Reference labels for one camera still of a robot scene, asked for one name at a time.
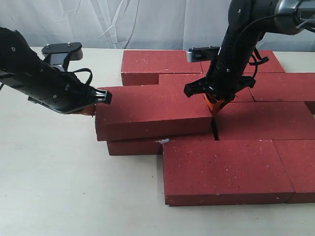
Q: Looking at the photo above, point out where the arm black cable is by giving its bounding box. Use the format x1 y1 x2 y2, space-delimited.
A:
61 53 94 87
236 12 315 77

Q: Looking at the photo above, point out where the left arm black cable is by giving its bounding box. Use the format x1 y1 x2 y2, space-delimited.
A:
61 53 94 87

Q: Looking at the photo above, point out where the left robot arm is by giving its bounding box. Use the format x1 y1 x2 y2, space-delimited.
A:
0 28 112 116

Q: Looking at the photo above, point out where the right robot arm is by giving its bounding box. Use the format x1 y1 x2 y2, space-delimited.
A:
184 0 315 115

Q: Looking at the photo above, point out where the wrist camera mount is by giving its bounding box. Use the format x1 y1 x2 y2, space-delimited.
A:
41 42 83 72
186 46 221 63

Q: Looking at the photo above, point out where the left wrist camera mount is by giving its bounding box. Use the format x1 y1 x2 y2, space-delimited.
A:
41 42 83 72

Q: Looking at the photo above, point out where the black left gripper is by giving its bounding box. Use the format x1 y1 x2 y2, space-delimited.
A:
0 62 112 116

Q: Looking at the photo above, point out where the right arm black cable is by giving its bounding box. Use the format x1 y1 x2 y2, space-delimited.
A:
236 12 315 77

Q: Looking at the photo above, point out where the right edge red brick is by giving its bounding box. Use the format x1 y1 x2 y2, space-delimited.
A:
250 73 315 114

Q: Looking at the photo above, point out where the chipped red brick white spot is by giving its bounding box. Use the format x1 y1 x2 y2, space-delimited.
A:
106 134 215 156

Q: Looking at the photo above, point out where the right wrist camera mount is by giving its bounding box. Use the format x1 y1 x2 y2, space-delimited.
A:
186 46 221 63

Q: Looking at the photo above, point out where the grey fabric backdrop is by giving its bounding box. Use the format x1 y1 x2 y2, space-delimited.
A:
0 0 315 53

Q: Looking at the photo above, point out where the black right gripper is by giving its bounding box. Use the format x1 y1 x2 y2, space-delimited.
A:
184 27 264 116

